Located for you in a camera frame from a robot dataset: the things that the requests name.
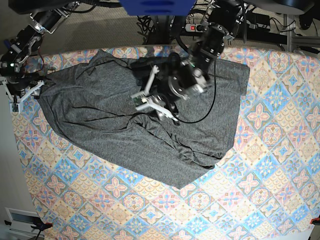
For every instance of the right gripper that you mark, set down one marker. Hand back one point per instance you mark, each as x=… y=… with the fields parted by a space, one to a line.
x=19 y=92

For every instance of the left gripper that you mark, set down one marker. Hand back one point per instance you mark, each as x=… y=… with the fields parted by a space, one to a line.
x=143 y=99

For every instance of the grey t-shirt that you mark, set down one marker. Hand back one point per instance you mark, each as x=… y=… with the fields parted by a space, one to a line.
x=90 y=105

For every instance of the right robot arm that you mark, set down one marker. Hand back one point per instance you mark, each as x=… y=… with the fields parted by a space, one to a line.
x=28 y=41

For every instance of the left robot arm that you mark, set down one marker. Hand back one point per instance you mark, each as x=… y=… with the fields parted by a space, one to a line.
x=164 y=81

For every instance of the red black clamp lower left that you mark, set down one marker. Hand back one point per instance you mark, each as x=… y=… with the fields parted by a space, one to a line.
x=27 y=227

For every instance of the patterned tablecloth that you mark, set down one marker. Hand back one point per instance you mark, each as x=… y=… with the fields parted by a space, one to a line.
x=267 y=185

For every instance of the red clamp lower right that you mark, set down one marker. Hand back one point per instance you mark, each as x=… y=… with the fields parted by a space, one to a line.
x=315 y=221

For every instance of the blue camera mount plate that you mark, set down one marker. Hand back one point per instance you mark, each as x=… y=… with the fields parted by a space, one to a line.
x=157 y=7

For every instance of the white wall vent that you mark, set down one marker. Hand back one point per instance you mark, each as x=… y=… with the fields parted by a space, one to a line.
x=22 y=216

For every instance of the aluminium frame post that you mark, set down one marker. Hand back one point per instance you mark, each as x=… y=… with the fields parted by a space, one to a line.
x=294 y=41

